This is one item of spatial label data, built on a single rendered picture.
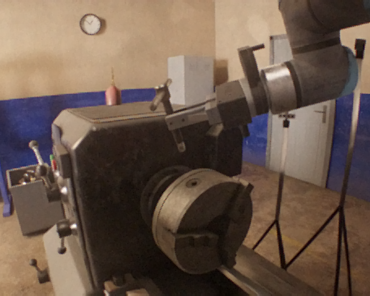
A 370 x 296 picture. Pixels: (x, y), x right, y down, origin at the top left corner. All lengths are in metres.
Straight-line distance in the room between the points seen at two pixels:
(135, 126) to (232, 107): 0.31
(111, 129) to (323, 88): 0.46
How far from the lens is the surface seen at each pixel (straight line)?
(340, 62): 0.48
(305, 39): 0.46
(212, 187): 0.55
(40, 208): 2.78
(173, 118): 0.48
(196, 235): 0.54
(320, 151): 3.77
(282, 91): 0.45
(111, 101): 1.08
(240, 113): 0.42
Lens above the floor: 1.42
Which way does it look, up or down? 15 degrees down
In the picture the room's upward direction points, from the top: 1 degrees counter-clockwise
